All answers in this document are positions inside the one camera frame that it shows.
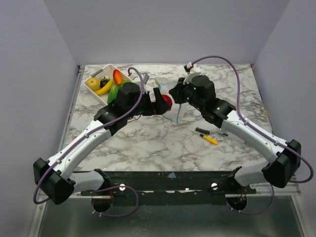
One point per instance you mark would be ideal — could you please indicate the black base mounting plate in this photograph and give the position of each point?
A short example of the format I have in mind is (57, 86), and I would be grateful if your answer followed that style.
(168, 187)

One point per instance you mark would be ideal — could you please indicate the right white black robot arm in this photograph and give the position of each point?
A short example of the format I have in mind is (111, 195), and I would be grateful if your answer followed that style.
(281, 157)

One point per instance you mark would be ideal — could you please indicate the black comb strip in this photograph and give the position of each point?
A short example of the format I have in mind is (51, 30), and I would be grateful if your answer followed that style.
(202, 131)

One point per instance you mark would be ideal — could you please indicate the yellow toy pear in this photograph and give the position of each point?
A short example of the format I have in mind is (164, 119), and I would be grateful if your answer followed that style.
(93, 83)

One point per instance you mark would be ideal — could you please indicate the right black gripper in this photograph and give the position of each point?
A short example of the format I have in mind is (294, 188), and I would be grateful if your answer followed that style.
(179, 90)

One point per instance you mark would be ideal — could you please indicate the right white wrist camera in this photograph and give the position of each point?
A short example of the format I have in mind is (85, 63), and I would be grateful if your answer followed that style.
(192, 71)

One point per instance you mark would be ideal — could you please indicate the clear zip top bag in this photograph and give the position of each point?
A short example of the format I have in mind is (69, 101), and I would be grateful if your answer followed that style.
(177, 111)

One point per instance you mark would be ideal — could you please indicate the yellow toy banana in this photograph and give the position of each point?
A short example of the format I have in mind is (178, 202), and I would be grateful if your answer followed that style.
(105, 89)

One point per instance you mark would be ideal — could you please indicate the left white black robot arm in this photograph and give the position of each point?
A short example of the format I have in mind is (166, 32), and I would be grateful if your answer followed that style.
(54, 176)

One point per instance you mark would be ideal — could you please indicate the orange red toy mango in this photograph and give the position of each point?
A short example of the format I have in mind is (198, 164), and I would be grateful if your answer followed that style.
(117, 76)

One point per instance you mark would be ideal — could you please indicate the white plastic basket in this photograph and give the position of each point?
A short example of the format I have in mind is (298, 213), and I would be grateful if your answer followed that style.
(105, 71)

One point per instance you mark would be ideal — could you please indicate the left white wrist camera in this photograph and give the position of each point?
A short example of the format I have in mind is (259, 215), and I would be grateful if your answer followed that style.
(136, 78)

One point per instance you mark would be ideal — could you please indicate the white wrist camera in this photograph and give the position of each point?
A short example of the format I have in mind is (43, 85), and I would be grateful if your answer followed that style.
(192, 71)
(136, 78)

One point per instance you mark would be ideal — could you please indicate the yellow black utility knife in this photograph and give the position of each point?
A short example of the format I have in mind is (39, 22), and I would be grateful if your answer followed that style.
(208, 139)

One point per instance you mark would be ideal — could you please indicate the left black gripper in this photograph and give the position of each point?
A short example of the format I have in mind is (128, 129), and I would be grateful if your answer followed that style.
(161, 105)

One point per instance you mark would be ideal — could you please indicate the green toy leaf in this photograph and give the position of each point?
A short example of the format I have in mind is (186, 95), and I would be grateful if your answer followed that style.
(125, 81)
(113, 93)

